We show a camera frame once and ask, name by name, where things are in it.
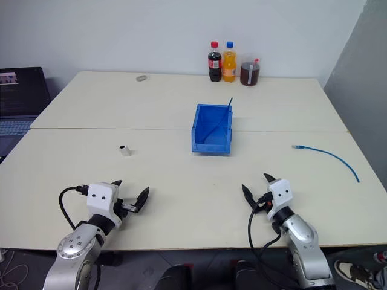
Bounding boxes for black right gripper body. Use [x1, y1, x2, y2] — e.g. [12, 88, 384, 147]
[256, 192, 275, 214]

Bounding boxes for white and black sneaker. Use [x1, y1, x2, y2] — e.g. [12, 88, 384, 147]
[334, 260, 377, 288]

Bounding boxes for orange soda bottle, blue cap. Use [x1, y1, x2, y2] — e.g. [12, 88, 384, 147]
[221, 40, 238, 83]

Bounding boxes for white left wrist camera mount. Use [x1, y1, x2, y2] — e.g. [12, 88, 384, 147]
[86, 182, 119, 227]

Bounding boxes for thin white floor cable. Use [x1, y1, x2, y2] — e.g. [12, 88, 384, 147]
[0, 247, 30, 290]

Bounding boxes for cola bottle with red cap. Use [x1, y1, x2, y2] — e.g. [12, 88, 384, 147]
[207, 40, 223, 83]

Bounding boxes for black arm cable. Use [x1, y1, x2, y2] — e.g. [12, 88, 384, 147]
[247, 198, 304, 290]
[59, 184, 89, 233]

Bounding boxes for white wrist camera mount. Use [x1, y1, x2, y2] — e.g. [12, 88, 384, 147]
[86, 182, 119, 227]
[267, 178, 294, 221]

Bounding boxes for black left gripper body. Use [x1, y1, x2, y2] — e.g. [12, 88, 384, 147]
[112, 198, 137, 227]

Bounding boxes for white straw with red tip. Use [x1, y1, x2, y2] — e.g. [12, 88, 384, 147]
[247, 58, 260, 86]

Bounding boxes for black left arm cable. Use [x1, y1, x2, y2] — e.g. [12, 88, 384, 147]
[59, 184, 89, 233]

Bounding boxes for blue ethernet cable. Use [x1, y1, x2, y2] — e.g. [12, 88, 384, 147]
[291, 144, 361, 184]

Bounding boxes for blue plastic storage bin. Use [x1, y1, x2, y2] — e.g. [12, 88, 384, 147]
[190, 103, 235, 157]

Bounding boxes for dark rounded shape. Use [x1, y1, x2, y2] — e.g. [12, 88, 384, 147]
[230, 259, 301, 290]
[156, 263, 194, 290]

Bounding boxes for blue jeans leg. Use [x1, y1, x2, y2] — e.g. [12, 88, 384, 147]
[369, 265, 387, 290]

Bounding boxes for clear cup with dark drink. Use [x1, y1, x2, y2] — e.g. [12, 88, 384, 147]
[239, 53, 262, 88]

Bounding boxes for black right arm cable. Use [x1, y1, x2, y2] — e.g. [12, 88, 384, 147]
[247, 198, 304, 290]

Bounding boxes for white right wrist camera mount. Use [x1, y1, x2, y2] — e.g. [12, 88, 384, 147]
[267, 178, 294, 221]

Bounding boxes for dark open laptop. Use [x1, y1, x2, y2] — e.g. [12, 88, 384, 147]
[0, 66, 52, 158]

